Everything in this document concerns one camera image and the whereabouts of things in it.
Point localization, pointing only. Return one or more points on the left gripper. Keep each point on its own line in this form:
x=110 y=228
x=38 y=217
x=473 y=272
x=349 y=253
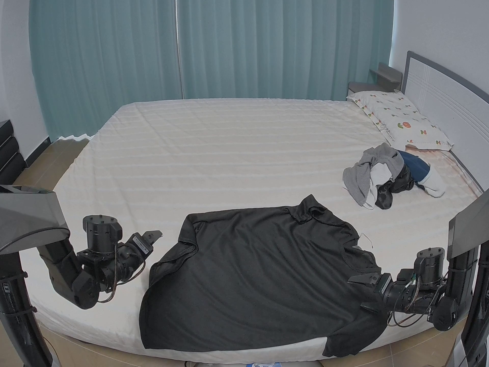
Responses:
x=128 y=264

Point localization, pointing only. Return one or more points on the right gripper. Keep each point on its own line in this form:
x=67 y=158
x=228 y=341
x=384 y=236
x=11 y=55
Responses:
x=399 y=296

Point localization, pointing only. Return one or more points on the black T-shirt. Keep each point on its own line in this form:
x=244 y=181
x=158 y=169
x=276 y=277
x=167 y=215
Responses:
x=248 y=273

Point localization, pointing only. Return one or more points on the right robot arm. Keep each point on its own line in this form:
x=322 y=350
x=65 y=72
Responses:
x=466 y=273

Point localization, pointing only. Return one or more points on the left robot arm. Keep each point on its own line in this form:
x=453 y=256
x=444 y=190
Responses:
x=65 y=266

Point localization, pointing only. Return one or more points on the pile of clothes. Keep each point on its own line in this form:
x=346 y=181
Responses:
x=359 y=182

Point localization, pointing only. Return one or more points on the bed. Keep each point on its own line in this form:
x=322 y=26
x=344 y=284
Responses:
x=229 y=147

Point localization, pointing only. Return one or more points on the black chest of drawers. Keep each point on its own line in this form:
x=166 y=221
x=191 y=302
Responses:
x=7 y=147

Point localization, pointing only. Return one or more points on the white printed pillow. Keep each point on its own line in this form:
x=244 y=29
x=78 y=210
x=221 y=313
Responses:
x=401 y=117

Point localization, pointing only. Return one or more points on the blue-green curtain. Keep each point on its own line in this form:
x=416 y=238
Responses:
x=286 y=36
x=107 y=52

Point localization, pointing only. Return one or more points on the grey bedside table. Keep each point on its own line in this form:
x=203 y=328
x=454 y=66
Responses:
x=387 y=75

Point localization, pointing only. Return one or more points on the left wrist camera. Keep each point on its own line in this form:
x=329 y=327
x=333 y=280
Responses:
x=141 y=244

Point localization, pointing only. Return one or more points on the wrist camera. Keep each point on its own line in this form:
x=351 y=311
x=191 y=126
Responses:
x=141 y=244
x=384 y=283

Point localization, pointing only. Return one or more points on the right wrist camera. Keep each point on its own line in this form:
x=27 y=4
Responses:
x=384 y=283

